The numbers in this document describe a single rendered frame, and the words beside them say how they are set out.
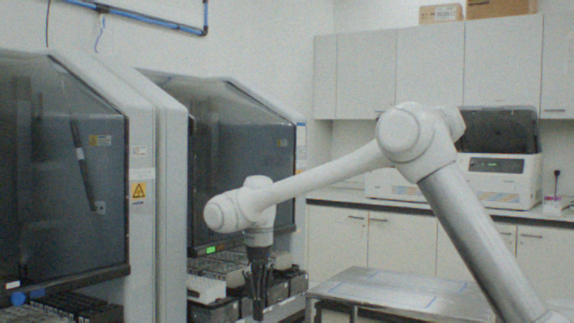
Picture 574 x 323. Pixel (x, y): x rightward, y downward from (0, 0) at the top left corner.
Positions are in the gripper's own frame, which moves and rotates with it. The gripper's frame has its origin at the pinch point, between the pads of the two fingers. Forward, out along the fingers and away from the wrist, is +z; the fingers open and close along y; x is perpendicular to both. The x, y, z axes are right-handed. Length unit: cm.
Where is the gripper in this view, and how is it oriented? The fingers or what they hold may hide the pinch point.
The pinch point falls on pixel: (258, 309)
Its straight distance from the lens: 171.3
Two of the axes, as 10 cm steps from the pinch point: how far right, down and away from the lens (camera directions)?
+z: -0.1, 10.0, 0.6
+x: 8.0, 0.4, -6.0
